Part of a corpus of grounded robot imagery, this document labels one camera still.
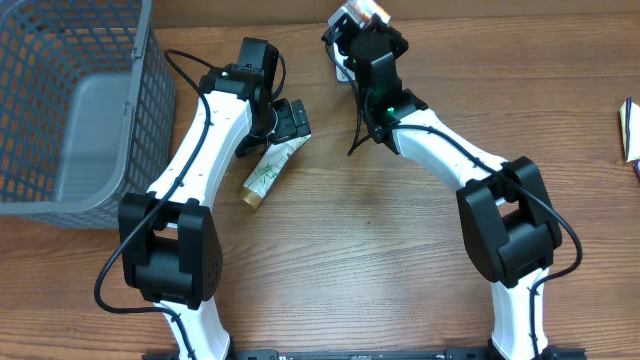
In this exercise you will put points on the white gold-capped cream tube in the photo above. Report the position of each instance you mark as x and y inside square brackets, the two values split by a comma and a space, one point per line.
[263, 176]

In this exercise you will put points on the white barcode scanner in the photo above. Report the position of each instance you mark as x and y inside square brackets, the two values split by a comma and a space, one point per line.
[343, 73]

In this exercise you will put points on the purple red sachet pack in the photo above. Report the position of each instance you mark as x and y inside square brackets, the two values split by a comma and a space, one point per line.
[637, 168]

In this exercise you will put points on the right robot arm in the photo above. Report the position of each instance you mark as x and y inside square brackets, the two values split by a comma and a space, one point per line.
[509, 227]

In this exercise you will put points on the grey plastic mesh basket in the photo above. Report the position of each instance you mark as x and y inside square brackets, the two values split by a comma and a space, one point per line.
[87, 109]

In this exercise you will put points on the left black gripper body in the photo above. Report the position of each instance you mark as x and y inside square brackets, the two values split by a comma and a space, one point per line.
[283, 123]

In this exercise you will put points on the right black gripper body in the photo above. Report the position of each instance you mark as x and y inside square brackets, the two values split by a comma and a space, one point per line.
[398, 42]

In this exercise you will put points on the beige snack bag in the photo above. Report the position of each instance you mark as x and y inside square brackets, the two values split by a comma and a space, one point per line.
[629, 117]

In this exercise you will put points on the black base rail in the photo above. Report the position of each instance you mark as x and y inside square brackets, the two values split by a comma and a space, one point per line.
[360, 355]

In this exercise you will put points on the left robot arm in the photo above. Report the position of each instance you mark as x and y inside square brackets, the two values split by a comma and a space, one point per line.
[169, 245]

